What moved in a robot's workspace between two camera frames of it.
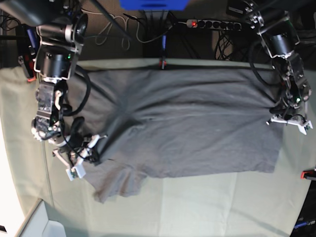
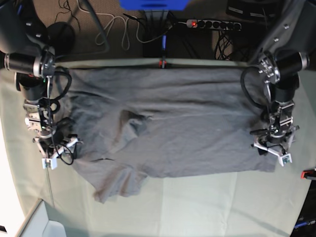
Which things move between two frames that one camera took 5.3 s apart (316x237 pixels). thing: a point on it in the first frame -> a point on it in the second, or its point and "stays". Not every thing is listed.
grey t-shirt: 148,124 stays
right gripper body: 291,105 -> 281,133
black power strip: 214,24 stays
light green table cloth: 255,204 stays
